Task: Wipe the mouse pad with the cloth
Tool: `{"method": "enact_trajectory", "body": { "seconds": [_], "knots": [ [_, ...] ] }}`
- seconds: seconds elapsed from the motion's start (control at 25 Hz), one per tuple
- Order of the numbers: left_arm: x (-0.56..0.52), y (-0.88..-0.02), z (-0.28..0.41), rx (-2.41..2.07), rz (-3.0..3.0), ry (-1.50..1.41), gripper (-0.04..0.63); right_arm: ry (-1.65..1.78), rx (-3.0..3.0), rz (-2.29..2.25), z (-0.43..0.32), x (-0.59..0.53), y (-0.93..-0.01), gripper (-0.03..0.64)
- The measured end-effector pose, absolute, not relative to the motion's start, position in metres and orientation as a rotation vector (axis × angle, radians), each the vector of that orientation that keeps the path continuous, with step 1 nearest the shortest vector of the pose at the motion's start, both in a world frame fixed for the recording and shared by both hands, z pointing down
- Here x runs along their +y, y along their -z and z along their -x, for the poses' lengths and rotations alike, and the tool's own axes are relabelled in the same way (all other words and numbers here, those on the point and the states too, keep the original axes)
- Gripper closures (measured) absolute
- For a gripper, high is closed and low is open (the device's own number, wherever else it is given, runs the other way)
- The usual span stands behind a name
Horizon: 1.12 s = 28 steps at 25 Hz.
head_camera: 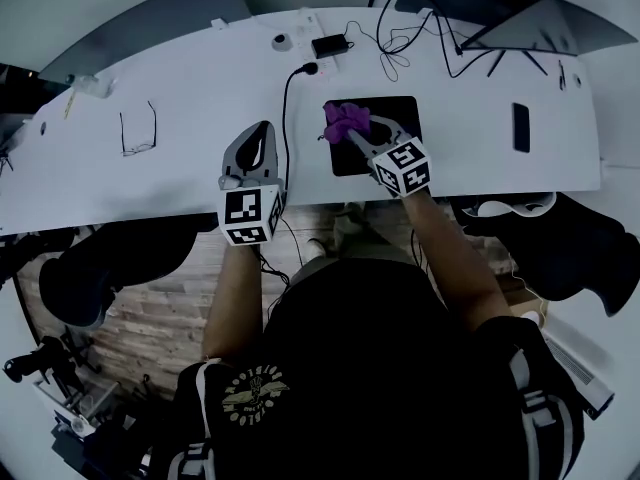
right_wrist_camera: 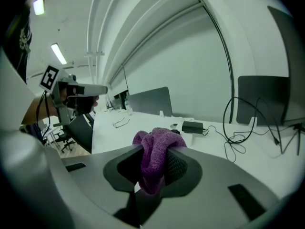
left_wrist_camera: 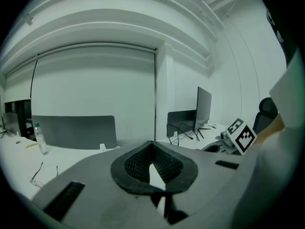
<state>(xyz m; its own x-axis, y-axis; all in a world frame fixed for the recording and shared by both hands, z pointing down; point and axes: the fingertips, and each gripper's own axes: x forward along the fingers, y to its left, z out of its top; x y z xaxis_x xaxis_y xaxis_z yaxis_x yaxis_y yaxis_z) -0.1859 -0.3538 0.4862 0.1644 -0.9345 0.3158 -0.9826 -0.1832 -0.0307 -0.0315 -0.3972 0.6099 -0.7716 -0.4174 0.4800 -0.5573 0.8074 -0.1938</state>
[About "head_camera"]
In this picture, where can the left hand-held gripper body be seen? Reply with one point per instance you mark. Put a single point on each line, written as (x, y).
(247, 208)

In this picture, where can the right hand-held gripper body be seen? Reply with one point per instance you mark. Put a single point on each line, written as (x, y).
(405, 168)

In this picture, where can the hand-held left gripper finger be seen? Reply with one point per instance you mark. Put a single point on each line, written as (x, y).
(232, 155)
(272, 150)

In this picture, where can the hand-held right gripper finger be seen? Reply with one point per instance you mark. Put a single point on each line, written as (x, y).
(395, 129)
(367, 145)

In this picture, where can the black mat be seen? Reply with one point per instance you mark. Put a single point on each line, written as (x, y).
(395, 118)

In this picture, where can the purple cloth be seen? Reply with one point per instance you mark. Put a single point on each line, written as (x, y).
(345, 120)

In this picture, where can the person's right forearm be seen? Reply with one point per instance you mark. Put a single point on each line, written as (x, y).
(455, 263)

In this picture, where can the person's left forearm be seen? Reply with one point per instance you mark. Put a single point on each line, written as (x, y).
(235, 298)

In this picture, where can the person's leg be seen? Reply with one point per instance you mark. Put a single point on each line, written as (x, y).
(355, 233)

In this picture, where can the black-framed eyeglasses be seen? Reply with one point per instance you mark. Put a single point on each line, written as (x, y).
(140, 143)

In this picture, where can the black power adapter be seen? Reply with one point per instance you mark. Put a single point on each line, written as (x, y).
(330, 45)

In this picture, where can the round white puck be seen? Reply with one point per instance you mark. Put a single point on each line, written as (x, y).
(282, 42)

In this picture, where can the black smartphone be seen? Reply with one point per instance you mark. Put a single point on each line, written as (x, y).
(521, 127)

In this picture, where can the white power strip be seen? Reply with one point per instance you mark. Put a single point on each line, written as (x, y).
(314, 23)

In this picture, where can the black padded office chair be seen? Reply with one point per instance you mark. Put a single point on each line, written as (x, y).
(110, 268)

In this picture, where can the large grey monitor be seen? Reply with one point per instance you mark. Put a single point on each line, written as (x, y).
(150, 23)

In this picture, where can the clear plastic bag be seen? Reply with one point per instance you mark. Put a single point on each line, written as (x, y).
(91, 85)

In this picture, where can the yellow pencil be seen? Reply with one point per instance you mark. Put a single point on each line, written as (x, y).
(68, 105)

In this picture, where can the black pen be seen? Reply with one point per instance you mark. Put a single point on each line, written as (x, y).
(562, 75)

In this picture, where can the black mesh office chair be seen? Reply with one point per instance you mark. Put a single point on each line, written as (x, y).
(565, 253)

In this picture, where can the black monitor with stand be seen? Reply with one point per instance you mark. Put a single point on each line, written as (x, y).
(545, 25)

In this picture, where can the black t-shirt with emblem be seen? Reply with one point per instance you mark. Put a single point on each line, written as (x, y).
(360, 368)

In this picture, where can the white flat appliance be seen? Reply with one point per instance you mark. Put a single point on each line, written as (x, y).
(580, 368)

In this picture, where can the black camera on tripod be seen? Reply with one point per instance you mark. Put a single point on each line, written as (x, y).
(45, 363)

